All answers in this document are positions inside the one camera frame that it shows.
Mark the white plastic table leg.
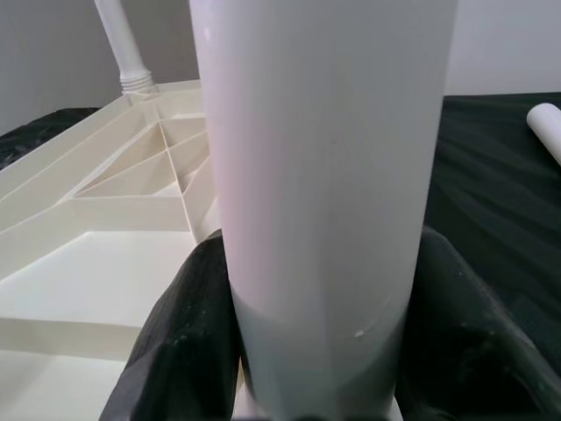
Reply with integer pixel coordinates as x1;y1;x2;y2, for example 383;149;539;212
527;103;561;167
94;0;154;96
188;0;460;421

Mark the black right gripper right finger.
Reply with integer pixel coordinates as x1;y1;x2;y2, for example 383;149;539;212
396;225;561;421

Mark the white plastic table top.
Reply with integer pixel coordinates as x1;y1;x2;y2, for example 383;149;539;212
0;78;246;421

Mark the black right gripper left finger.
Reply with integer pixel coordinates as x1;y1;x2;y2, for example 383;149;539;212
98;227;242;421

